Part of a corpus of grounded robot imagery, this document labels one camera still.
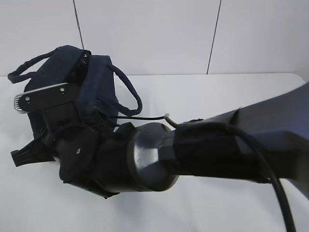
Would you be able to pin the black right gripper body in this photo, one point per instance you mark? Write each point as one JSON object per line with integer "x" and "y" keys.
{"x": 88, "y": 158}

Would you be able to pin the navy blue fabric lunch bag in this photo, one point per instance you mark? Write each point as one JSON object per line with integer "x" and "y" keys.
{"x": 97, "y": 102}

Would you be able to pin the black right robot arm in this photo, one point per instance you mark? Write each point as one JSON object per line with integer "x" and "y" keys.
{"x": 262, "y": 143}

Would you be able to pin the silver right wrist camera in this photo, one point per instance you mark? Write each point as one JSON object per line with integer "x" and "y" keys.
{"x": 55, "y": 102}

